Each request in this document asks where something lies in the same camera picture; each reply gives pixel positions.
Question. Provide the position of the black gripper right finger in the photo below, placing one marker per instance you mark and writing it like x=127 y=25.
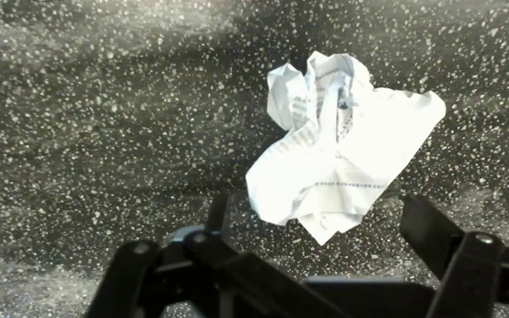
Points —
x=466 y=276

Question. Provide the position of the white paper ball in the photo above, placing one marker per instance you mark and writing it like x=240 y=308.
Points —
x=335 y=159

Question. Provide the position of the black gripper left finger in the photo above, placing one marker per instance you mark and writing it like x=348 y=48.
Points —
x=141 y=283

